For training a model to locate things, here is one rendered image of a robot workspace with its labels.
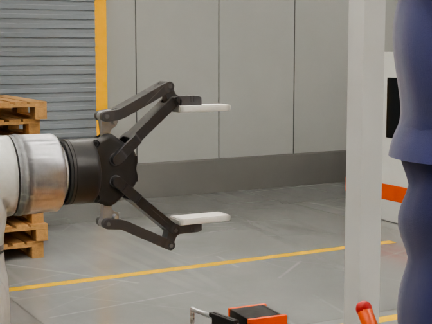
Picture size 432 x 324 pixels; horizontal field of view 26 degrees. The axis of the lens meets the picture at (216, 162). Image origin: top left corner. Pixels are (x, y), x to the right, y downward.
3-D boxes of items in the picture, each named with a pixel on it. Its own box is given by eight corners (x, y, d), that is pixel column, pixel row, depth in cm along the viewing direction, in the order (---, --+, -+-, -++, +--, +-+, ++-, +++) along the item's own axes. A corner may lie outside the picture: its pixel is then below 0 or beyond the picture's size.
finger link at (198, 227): (164, 225, 112) (164, 250, 112) (202, 222, 114) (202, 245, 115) (159, 223, 113) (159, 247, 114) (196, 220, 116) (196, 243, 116)
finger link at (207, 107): (168, 110, 113) (168, 105, 113) (219, 109, 116) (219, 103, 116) (179, 112, 111) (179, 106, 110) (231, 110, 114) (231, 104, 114)
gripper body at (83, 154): (47, 132, 109) (121, 129, 113) (49, 204, 110) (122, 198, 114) (69, 137, 102) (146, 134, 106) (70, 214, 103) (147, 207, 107)
